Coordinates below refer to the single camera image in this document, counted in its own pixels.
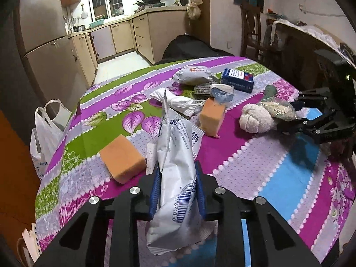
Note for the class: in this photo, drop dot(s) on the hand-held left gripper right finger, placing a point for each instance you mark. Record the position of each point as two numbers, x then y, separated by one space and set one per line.
200 194

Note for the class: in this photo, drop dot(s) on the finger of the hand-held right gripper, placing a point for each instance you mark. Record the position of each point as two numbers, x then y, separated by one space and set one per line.
317 94
319 129

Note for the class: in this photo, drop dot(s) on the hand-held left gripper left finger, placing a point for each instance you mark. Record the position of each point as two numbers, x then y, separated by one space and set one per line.
155 194

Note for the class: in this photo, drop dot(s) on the clear bag with beige contents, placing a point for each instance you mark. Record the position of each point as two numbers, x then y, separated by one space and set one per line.
281 110

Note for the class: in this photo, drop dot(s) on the white blue plastic wrapper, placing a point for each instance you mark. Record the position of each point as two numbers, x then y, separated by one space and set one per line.
175 155

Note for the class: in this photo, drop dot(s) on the blue cardboard box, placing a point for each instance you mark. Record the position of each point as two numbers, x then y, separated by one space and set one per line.
236 80

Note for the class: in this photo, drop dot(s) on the white face mask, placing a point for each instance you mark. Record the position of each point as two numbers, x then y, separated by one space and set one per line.
178 101

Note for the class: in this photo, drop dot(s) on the green plastic piece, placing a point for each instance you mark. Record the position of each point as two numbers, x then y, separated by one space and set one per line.
269 91

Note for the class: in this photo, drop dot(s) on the dark wooden table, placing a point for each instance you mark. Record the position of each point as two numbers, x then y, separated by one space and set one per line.
300 50

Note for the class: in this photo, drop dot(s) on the orange sponge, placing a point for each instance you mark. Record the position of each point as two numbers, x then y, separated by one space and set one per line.
122 158
212 119

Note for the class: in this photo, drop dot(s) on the white paper sachet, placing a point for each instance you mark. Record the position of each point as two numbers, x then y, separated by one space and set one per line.
198 141

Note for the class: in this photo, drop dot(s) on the floral striped tablecloth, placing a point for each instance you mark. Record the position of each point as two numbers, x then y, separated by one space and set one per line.
250 167

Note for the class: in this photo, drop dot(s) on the white table cloth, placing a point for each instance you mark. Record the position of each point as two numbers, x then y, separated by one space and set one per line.
314 32

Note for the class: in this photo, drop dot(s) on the wooden chair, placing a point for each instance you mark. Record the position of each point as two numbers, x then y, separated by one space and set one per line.
250 27

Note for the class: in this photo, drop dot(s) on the clear blue plastic wrapper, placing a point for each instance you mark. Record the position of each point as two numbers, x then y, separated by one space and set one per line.
222 94

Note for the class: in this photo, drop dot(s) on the small printed paper packet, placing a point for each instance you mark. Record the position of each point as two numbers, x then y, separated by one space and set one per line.
201 89

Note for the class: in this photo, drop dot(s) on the white round snack packet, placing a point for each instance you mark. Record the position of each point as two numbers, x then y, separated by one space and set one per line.
194 75

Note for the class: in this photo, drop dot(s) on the white plastic bag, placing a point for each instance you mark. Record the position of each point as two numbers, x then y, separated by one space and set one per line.
44 141

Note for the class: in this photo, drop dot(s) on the black bag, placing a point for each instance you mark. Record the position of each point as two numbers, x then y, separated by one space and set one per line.
189 48

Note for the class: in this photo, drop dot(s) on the orange wooden cabinet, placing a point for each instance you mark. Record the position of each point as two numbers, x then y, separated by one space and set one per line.
11 172

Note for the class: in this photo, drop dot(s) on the beige kitchen base cabinets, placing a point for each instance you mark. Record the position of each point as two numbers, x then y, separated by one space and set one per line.
122 39

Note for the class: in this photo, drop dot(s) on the teal basin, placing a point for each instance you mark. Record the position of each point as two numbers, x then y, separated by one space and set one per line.
97 23

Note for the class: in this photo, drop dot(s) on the steel kettle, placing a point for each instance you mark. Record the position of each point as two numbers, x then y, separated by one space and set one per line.
80 28

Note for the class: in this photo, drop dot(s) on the grey refrigerator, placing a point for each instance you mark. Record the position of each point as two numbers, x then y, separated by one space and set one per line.
47 33

